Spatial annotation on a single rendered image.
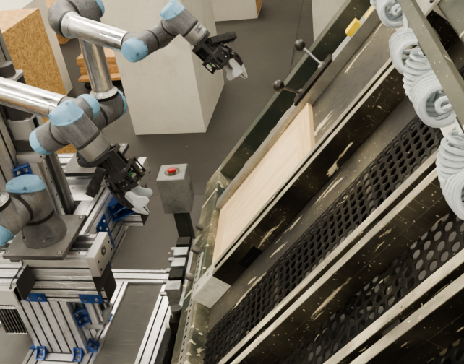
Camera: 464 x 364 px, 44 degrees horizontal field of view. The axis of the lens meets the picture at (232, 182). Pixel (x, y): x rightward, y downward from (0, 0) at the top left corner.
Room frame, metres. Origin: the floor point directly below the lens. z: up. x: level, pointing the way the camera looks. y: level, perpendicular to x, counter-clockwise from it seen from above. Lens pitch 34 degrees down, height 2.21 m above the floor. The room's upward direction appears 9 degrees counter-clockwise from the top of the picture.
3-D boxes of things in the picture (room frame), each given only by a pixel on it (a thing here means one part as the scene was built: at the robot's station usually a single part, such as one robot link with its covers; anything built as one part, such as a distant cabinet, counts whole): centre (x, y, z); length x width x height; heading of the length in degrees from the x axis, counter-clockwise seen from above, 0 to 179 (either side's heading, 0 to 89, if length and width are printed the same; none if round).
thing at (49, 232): (1.60, 0.67, 1.09); 0.15 x 0.15 x 0.10
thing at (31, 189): (1.59, 0.67, 1.20); 0.13 x 0.12 x 0.14; 152
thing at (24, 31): (3.57, 1.32, 0.63); 0.50 x 0.42 x 1.25; 162
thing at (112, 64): (5.50, 1.01, 0.15); 0.61 x 0.51 x 0.31; 166
